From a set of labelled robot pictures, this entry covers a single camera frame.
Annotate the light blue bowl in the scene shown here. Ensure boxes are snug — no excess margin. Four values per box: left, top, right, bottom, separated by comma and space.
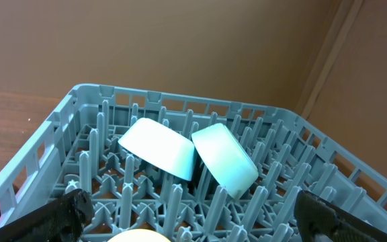
118, 118, 196, 181

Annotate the grey dishwasher rack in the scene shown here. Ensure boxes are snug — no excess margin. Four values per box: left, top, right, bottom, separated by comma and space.
0, 84, 387, 241

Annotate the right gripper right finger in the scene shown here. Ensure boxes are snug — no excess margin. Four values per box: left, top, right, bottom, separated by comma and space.
294, 190, 387, 242

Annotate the yellow cup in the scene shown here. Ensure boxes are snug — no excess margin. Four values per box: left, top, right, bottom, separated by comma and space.
108, 229, 171, 242

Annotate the green bowl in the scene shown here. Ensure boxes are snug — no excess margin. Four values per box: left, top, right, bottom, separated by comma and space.
191, 123, 259, 200

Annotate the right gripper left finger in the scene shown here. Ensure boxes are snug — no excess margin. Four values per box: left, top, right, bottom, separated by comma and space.
0, 189, 94, 242

